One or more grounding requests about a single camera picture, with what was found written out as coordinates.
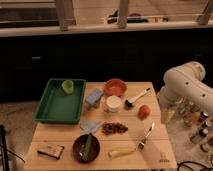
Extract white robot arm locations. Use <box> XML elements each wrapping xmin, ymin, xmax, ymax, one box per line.
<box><xmin>157</xmin><ymin>61</ymin><xmax>213</xmax><ymax>124</ymax></box>

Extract white paper cup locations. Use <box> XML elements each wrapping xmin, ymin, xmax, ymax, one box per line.
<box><xmin>105</xmin><ymin>96</ymin><xmax>122</xmax><ymax>113</ymax></box>

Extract light green cup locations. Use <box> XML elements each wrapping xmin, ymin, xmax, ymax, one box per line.
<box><xmin>61</xmin><ymin>80</ymin><xmax>74</xmax><ymax>94</ymax></box>

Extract orange bowl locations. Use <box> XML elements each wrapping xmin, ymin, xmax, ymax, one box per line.
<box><xmin>103</xmin><ymin>78</ymin><xmax>127</xmax><ymax>96</ymax></box>

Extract blue sponge block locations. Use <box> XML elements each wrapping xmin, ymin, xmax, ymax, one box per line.
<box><xmin>85</xmin><ymin>89</ymin><xmax>103</xmax><ymax>109</ymax></box>

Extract orange fruit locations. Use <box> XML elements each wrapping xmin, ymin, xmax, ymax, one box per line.
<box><xmin>138</xmin><ymin>105</ymin><xmax>151</xmax><ymax>120</ymax></box>

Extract grey folded cloth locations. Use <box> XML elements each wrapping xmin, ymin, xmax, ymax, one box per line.
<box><xmin>80</xmin><ymin>121</ymin><xmax>102</xmax><ymax>134</ymax></box>

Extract green plastic tray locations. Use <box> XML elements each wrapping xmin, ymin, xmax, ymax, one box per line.
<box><xmin>35</xmin><ymin>78</ymin><xmax>86</xmax><ymax>124</ymax></box>

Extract dark brown plate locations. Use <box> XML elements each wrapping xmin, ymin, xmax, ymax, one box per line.
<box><xmin>72</xmin><ymin>134</ymin><xmax>100</xmax><ymax>163</ymax></box>

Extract silver fork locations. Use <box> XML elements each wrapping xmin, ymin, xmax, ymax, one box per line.
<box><xmin>138</xmin><ymin>122</ymin><xmax>155</xmax><ymax>150</ymax></box>

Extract green cucumber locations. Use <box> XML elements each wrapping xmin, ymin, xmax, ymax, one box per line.
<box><xmin>82</xmin><ymin>134</ymin><xmax>92</xmax><ymax>162</ymax></box>

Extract small brown box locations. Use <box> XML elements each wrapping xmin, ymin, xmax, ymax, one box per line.
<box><xmin>37</xmin><ymin>144</ymin><xmax>64</xmax><ymax>160</ymax></box>

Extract spice bottles on floor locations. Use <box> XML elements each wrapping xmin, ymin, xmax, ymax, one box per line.
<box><xmin>177</xmin><ymin>99</ymin><xmax>211</xmax><ymax>152</ymax></box>

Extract black stand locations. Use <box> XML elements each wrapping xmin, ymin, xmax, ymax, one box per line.
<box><xmin>0</xmin><ymin>125</ymin><xmax>10</xmax><ymax>171</ymax></box>

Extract black cable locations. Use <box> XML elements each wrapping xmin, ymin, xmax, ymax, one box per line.
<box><xmin>176</xmin><ymin>160</ymin><xmax>213</xmax><ymax>171</ymax></box>

